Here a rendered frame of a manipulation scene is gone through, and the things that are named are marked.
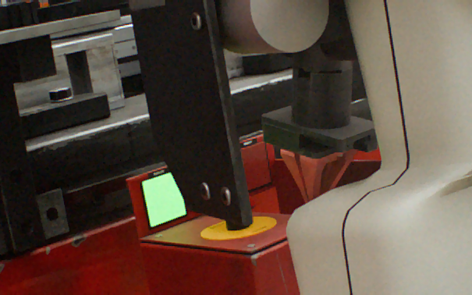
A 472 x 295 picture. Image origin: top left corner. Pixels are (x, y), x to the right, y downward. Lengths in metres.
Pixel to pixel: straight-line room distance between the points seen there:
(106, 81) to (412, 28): 0.84
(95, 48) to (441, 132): 0.85
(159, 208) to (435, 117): 0.56
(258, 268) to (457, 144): 0.44
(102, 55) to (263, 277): 0.49
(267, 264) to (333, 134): 0.14
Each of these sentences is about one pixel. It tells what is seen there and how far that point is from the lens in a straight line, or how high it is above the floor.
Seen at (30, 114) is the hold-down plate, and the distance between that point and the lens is 1.14.
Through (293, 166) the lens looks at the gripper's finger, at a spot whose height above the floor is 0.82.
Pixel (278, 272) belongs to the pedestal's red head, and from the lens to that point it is 0.88.
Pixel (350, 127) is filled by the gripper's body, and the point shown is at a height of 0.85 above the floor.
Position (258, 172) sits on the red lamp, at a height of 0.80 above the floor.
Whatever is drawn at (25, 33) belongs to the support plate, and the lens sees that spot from 0.92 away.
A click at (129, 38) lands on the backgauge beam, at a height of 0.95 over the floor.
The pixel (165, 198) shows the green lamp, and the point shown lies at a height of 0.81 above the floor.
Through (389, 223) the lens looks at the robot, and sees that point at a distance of 0.43.
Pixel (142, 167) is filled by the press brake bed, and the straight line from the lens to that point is 1.16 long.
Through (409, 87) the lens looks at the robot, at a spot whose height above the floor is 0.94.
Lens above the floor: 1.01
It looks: 9 degrees down
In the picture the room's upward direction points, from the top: 10 degrees counter-clockwise
